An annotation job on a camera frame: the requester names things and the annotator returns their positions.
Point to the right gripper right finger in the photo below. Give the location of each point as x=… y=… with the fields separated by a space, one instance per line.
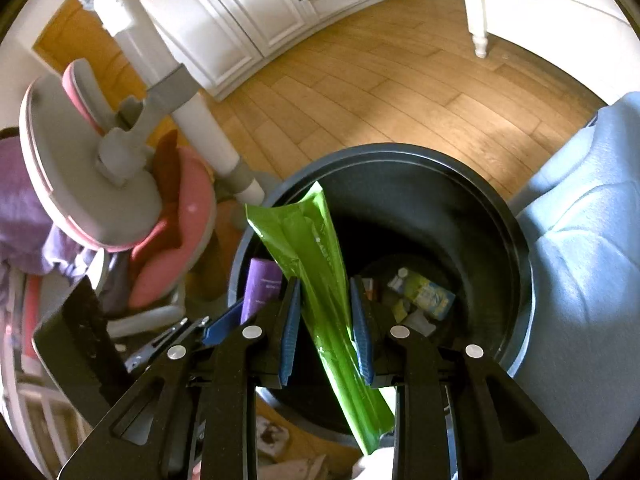
x=458 y=414

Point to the green plastic wrapper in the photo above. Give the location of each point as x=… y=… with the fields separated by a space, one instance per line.
x=302 y=240

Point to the black trash bin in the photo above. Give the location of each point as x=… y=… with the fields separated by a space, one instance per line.
x=398 y=206

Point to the white bed frame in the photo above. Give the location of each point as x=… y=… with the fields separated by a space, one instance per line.
x=591 y=40

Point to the pink grey chair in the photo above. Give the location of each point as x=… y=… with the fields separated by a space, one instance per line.
x=108 y=190

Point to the blue tablecloth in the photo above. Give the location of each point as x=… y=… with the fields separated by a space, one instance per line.
x=580 y=217

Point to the white built-in wardrobe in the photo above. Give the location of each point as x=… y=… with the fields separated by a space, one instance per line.
x=223 y=42

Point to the blue green milk carton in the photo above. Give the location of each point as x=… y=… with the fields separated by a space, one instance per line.
x=432 y=299

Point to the purple wrapper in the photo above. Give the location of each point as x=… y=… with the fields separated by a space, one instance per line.
x=263 y=284

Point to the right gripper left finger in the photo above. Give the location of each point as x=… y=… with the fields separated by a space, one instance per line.
x=222 y=379

